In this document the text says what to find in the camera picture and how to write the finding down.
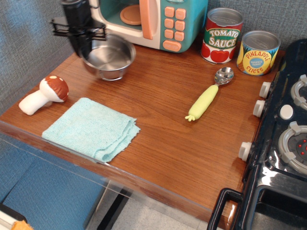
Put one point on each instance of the spoon with yellow corn handle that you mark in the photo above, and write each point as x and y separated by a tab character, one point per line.
223	76

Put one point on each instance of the white stove knob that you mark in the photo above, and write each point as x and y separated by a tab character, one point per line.
258	108
264	90
244	150

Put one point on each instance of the white stove knob middle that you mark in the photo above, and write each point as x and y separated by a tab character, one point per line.
258	108

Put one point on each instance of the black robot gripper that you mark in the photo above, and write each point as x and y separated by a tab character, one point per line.
78	25

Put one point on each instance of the plush brown white mushroom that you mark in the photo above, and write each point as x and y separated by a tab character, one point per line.
51	89

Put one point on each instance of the silver steel pot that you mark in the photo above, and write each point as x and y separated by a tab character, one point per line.
110	58

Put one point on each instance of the orange object at corner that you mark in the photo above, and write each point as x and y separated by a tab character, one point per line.
21	225

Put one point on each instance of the pineapple slices can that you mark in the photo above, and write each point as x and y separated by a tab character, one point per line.
258	51

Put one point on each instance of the black toy stove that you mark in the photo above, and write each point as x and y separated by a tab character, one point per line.
274	194

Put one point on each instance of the light blue folded cloth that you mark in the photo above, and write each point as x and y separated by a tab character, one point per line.
93	130

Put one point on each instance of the white stove knob upper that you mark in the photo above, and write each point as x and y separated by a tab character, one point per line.
264	90

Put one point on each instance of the tomato sauce can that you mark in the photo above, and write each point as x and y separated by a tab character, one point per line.
222	30

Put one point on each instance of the white stove knob lower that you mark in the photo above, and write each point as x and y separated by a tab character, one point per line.
244	150

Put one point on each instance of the teal toy microwave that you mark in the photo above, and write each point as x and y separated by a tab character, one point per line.
169	25

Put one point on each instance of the clear acrylic table guard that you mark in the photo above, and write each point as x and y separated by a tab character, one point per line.
53	189

